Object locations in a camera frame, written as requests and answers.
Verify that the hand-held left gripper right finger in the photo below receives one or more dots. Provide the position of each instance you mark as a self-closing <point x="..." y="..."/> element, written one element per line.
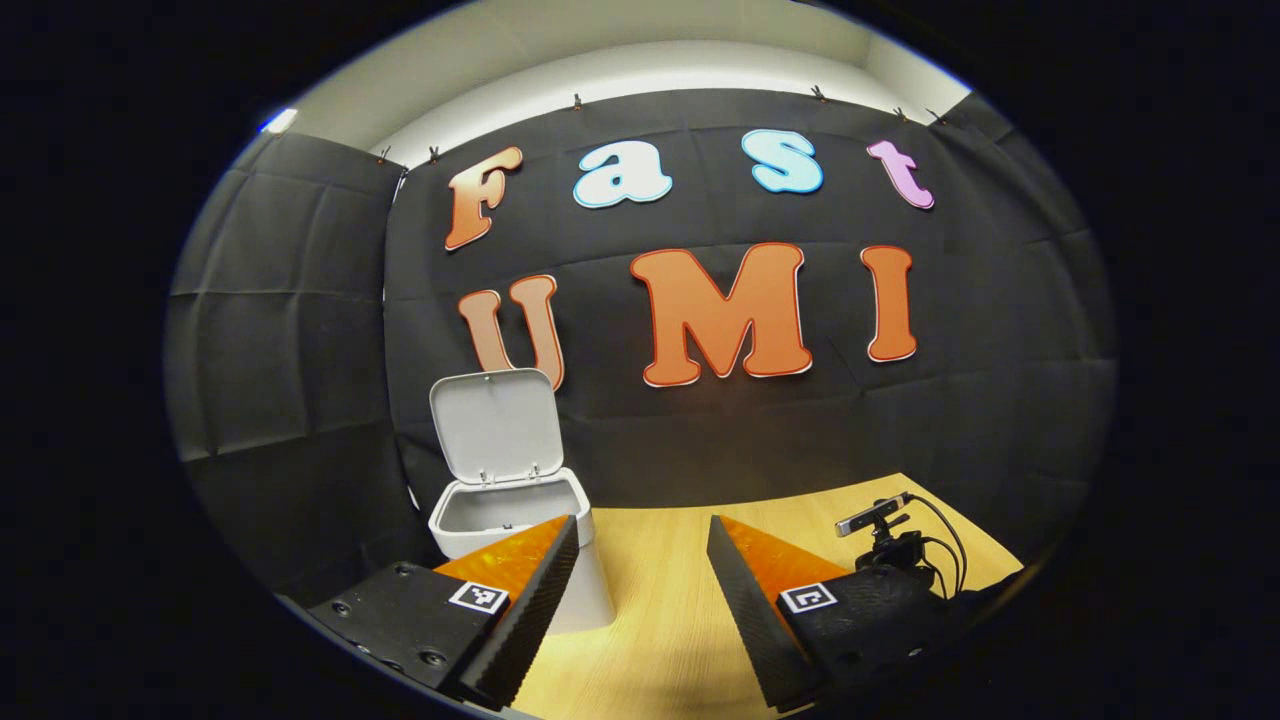
<point x="745" y="620"/>

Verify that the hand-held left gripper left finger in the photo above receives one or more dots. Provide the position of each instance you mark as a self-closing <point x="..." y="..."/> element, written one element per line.
<point x="525" y="620"/>

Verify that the white desktop garbage bin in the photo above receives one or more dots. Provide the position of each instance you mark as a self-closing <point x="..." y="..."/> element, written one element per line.
<point x="495" y="425"/>

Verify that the wooden desktop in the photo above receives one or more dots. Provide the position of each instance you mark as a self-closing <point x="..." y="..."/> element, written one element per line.
<point x="650" y="600"/>

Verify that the black backdrop cloth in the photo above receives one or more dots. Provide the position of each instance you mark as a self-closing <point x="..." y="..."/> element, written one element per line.
<point x="900" y="420"/>

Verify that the ceiling light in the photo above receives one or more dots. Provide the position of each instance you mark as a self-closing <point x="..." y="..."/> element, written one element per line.
<point x="278" y="120"/>

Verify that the silver camera on black mount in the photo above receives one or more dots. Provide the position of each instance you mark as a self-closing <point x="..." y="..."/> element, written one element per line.
<point x="872" y="514"/>

